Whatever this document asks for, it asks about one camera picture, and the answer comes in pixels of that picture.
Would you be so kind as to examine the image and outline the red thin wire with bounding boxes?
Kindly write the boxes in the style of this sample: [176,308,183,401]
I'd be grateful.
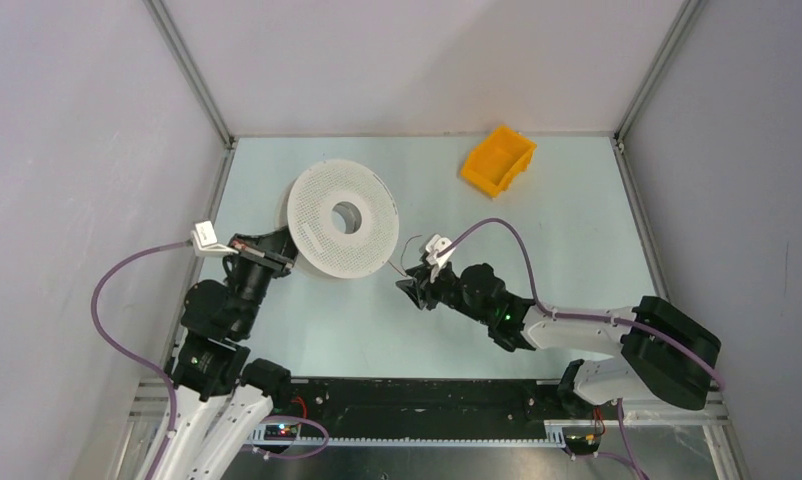
[386,234,425,278]

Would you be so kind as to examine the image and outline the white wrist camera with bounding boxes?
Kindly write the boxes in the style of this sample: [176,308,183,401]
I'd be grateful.
[424,234,452,283]
[190,220,238,258]

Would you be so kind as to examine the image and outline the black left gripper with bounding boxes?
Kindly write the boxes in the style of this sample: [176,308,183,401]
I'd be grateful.
[226,219,307,336]

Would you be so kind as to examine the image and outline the slotted cable duct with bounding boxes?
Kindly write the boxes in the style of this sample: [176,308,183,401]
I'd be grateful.
[244,424,566,448]

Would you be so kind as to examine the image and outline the aluminium frame post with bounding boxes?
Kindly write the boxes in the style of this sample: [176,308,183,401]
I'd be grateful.
[614,0,708,144]
[143,0,235,149]

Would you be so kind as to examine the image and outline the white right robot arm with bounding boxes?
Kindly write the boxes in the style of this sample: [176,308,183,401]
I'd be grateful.
[396,263,721,418]

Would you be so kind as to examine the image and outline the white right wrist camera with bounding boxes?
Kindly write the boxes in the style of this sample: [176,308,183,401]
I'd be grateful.
[424,234,452,283]

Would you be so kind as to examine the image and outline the aluminium frame post left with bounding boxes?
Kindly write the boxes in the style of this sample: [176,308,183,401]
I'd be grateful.
[143,0,235,149]

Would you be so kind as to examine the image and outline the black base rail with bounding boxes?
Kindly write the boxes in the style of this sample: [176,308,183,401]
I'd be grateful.
[274,377,593,439]

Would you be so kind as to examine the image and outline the yellow plastic bin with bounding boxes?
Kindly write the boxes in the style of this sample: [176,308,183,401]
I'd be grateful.
[459,125,537,198]

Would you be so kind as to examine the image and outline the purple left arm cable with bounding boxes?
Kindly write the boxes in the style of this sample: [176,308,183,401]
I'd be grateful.
[90,242,194,480]

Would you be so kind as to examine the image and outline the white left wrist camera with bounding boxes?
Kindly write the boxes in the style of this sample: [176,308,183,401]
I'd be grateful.
[190,220,238,258]

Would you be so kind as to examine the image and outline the white perforated cable spool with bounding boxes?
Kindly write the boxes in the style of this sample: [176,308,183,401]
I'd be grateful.
[286,159,400,279]

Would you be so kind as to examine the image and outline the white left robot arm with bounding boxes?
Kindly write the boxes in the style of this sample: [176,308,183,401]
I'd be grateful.
[138,227,298,479]

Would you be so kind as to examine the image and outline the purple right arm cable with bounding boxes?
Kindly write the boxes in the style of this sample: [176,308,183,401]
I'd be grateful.
[440,217,724,392]

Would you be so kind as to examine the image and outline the aluminium frame post right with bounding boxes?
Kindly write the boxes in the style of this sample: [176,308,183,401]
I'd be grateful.
[614,0,708,144]

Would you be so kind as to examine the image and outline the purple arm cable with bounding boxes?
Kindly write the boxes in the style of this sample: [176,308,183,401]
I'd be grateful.
[440,217,724,392]
[90,242,194,480]

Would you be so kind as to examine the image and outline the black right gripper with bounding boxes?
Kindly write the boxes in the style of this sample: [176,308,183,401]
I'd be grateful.
[397,258,492,326]

